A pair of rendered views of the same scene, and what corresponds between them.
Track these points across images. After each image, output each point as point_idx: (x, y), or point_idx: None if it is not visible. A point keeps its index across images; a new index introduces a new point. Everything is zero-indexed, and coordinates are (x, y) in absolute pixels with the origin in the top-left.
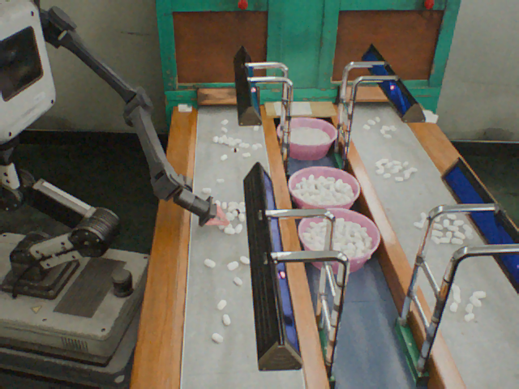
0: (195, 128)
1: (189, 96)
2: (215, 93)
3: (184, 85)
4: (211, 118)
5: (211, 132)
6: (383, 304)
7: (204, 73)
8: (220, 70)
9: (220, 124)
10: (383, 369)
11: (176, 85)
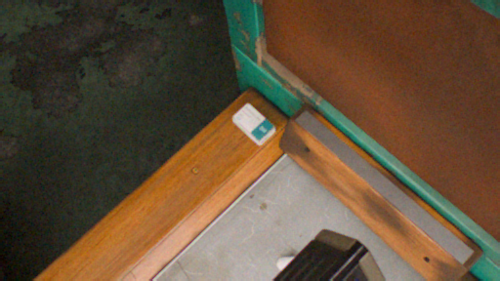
0: (201, 223)
1: (286, 99)
2: (330, 166)
3: (276, 72)
4: (289, 206)
5: (222, 272)
6: None
7: (336, 90)
8: (382, 120)
9: (280, 254)
10: None
11: (257, 57)
